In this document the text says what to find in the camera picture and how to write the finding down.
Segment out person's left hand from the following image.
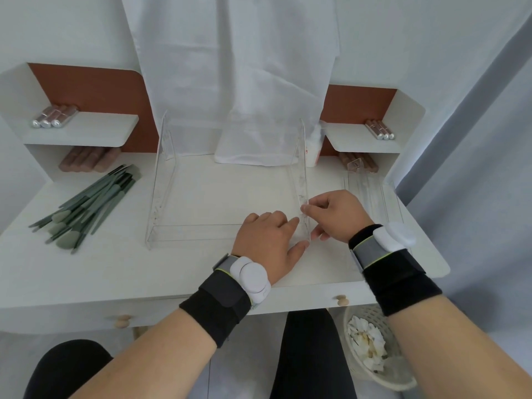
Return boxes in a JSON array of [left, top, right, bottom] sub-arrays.
[[231, 211, 311, 286]]

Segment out person's right hand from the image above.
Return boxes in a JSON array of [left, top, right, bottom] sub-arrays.
[[300, 190, 375, 245]]

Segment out clear acrylic organizer frame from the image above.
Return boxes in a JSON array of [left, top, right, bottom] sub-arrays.
[[145, 109, 313, 250]]

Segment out person's left forearm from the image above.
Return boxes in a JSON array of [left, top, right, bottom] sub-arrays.
[[68, 307, 218, 399]]

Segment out person's right forearm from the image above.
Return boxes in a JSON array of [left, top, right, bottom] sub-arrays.
[[387, 294, 532, 399]]

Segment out white left wrist tracker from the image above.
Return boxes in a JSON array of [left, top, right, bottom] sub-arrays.
[[229, 256, 272, 295]]

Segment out white wrist tracker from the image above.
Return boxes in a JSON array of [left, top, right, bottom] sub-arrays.
[[372, 222, 418, 251], [229, 256, 272, 295]]

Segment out long clear acrylic tray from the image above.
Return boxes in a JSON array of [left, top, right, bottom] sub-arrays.
[[344, 169, 405, 223]]

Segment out white right wrist tracker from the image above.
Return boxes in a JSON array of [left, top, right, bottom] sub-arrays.
[[372, 222, 418, 251]]

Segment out white bottle with red print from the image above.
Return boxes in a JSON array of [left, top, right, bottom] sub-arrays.
[[305, 122, 328, 168]]

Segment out white rounded shelf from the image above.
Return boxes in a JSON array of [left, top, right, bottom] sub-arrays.
[[16, 111, 140, 147], [325, 122, 411, 154]]

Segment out person's right leg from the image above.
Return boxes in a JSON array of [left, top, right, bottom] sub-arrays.
[[269, 309, 357, 399]]

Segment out person's leg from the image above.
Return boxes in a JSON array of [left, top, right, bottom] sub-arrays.
[[269, 309, 357, 399], [22, 339, 114, 399]]

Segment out white paper scraps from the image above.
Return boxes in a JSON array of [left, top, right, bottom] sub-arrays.
[[347, 315, 389, 374]]

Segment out white woven waste basket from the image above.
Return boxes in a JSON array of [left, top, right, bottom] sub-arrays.
[[342, 303, 419, 391]]

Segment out white hanging cloth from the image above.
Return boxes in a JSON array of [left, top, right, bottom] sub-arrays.
[[120, 0, 342, 167]]

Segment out pile of green makeup brushes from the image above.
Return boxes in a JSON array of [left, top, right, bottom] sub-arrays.
[[28, 164, 142, 255]]

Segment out white vanity desk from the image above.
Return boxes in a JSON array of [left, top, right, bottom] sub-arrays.
[[0, 63, 451, 334]]

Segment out brown back panel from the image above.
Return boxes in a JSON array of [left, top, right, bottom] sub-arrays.
[[28, 63, 398, 157]]

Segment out person's left leg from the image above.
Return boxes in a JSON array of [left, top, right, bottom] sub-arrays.
[[22, 339, 114, 399]]

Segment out black right wrist strap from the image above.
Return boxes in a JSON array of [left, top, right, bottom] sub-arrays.
[[348, 223, 444, 317]]

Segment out black wrist strap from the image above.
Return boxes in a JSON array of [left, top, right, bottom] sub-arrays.
[[348, 223, 444, 317], [179, 253, 255, 350]]

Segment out black left wrist strap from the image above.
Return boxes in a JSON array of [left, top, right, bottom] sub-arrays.
[[179, 253, 255, 350]]

